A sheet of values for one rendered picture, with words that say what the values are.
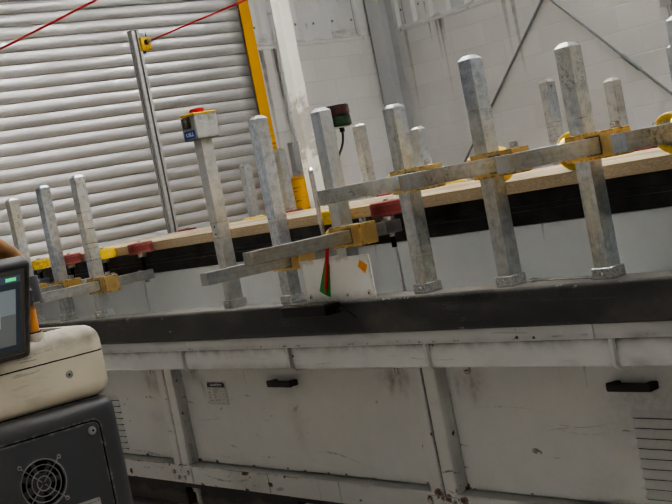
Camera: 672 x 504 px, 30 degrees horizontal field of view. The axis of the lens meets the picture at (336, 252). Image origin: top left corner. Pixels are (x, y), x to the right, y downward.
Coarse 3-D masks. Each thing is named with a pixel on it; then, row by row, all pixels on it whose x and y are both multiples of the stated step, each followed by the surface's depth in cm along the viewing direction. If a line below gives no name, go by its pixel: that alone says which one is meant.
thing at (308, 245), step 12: (384, 228) 291; (396, 228) 293; (300, 240) 277; (312, 240) 278; (324, 240) 280; (336, 240) 282; (348, 240) 284; (252, 252) 268; (264, 252) 270; (276, 252) 272; (288, 252) 274; (300, 252) 276; (252, 264) 268
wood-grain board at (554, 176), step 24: (552, 168) 322; (624, 168) 248; (648, 168) 244; (432, 192) 316; (456, 192) 286; (480, 192) 280; (288, 216) 375; (312, 216) 330; (360, 216) 314; (144, 240) 462; (168, 240) 389; (192, 240) 378
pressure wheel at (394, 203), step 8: (384, 200) 293; (392, 200) 290; (376, 208) 291; (384, 208) 290; (392, 208) 290; (400, 208) 291; (376, 216) 291; (384, 216) 290; (392, 216) 293; (392, 240) 294
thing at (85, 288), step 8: (136, 272) 391; (144, 272) 393; (152, 272) 395; (120, 280) 388; (128, 280) 390; (136, 280) 391; (64, 288) 376; (72, 288) 378; (80, 288) 379; (88, 288) 381; (96, 288) 383; (48, 296) 373; (56, 296) 374; (64, 296) 376; (72, 296) 378
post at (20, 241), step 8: (8, 200) 425; (16, 200) 426; (8, 208) 426; (16, 208) 426; (8, 216) 427; (16, 216) 426; (16, 224) 425; (16, 232) 425; (24, 232) 427; (16, 240) 426; (24, 240) 427; (24, 248) 427; (24, 256) 426; (32, 272) 428; (40, 312) 428
